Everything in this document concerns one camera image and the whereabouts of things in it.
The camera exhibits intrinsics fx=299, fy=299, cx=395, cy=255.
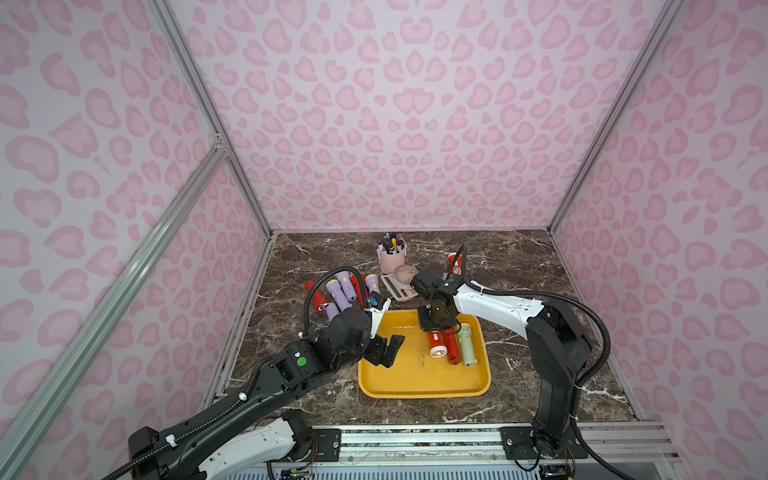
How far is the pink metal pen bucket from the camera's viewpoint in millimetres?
1027

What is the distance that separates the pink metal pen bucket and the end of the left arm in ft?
1.39

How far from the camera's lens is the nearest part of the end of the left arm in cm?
63
